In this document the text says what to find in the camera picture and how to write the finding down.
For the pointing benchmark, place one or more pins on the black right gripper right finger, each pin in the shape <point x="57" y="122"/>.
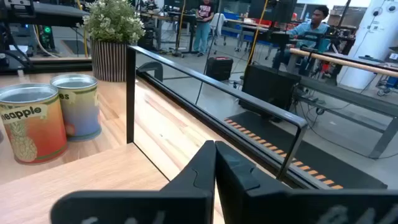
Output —
<point x="248" y="202"/>

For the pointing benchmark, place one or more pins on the black table clamp bracket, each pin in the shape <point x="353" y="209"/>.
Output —
<point x="152" y="68"/>

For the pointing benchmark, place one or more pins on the black box cabinet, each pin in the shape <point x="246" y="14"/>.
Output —
<point x="267" y="90"/>

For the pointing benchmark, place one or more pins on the wooden round bar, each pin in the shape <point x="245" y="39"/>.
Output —
<point x="342" y="61"/>

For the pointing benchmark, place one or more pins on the grey metal desk frame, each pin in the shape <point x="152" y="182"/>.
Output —
<point x="351" y="96"/>

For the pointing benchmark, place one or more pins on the black table edge frame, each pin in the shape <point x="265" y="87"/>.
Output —
<point x="199" y="114"/>

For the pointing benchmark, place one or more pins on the potted plant striped pot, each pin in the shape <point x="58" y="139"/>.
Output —
<point x="109" y="62"/>

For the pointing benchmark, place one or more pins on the black floor mat orange stripes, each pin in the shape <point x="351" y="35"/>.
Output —
<point x="326" y="161"/>

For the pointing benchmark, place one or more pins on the black equipment case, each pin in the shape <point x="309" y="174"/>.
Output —
<point x="219" y="68"/>

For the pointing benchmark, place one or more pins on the wooden shelf black metal frame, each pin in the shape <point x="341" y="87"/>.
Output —
<point x="93" y="174"/>

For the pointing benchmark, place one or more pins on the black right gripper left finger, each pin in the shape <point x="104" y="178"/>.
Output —
<point x="174" y="205"/>

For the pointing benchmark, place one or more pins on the person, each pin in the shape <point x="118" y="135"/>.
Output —
<point x="202" y="34"/>
<point x="308" y="29"/>

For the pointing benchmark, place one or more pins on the pineapple can orange label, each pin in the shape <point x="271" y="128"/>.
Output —
<point x="37" y="133"/>

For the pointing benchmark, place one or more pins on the white round pillar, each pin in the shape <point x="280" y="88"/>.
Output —
<point x="373" y="46"/>

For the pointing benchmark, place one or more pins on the black device green light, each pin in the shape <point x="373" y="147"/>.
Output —
<point x="46" y="37"/>

